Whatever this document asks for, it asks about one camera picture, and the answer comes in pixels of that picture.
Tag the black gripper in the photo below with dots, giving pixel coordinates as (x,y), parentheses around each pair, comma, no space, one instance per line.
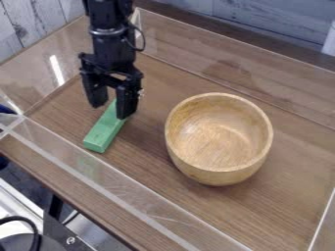
(122,77)

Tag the green rectangular block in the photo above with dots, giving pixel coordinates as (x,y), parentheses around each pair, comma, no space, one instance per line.
(105,130)

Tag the brown wooden bowl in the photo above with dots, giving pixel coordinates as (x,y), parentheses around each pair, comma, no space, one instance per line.
(220,137)

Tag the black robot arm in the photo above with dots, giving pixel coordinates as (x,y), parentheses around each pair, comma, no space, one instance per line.
(110,66)

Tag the black table leg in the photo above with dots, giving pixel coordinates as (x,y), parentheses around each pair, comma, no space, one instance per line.
(55,207)

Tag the clear acrylic tray wall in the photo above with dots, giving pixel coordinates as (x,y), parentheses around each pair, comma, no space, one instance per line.
(129,188)

